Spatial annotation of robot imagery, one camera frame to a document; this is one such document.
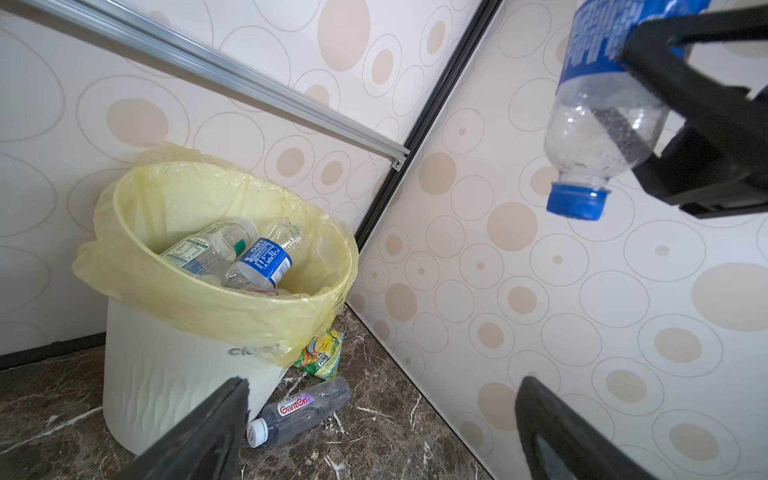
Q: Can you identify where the Pepsi label clear bottle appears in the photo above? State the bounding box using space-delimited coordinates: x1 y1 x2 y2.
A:
223 218 305 294

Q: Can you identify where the clear bottle blue cap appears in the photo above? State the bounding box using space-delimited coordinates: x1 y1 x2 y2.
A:
544 0 709 221

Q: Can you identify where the clear square bottle green label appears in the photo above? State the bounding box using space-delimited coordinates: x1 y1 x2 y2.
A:
160 218 259 286

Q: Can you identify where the horizontal aluminium rail back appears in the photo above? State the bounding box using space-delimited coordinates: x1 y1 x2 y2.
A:
26 0 409 170

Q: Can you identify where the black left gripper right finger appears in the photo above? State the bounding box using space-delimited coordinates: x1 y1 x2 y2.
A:
515 376 653 479

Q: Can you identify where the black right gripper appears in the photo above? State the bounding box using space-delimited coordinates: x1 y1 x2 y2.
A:
618 5 767 219

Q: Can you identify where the black right corner post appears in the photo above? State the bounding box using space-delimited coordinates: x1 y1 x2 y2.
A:
355 0 503 251

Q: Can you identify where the green Fox's candy bag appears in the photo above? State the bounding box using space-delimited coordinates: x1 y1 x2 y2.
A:
293 328 345 380

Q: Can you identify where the clear bottle dark label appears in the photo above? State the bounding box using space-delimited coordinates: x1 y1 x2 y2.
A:
246 377 352 448

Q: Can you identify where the white ribbed waste bin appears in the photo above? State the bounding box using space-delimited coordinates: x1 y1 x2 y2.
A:
103 299 286 455

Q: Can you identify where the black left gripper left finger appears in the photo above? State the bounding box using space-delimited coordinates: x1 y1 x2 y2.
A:
116 377 249 479

